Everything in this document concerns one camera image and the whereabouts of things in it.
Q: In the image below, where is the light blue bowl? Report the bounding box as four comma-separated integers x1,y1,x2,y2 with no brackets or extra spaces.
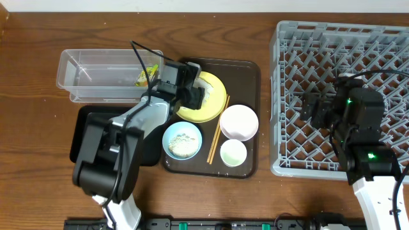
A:
162,121,203,160

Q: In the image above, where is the green snack wrapper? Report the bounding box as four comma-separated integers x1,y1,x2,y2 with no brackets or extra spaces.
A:
134,65,159,87

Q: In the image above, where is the pink bowl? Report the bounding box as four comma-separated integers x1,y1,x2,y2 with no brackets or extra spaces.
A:
220,105,259,142

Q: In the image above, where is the white cup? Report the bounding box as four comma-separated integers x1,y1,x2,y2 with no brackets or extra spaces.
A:
220,139,247,167

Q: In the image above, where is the white napkin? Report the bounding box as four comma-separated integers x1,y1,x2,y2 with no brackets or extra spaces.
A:
194,77,213,104

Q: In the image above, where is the rice pile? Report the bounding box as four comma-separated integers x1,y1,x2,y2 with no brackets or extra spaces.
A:
169,134,199,158

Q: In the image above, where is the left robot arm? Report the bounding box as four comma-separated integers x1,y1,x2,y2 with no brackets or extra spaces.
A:
72,61,205,229

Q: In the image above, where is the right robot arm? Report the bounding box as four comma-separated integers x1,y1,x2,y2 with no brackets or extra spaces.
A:
300,75,408,229

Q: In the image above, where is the grey dishwasher rack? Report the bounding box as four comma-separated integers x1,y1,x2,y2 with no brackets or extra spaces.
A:
269,21,408,180

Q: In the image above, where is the yellow plate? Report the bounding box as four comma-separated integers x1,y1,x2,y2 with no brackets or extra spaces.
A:
177,72,227,123

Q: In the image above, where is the wooden chopstick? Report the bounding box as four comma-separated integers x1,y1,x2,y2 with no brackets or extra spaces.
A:
206,95,229,164
208,95,231,165

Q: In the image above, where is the black plastic tray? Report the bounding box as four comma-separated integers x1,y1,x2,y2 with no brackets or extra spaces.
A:
70,105,164,167

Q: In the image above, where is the clear plastic bin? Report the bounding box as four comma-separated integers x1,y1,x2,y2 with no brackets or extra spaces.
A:
56,49,164,104

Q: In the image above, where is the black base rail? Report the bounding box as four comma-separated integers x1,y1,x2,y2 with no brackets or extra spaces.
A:
63,218,368,230

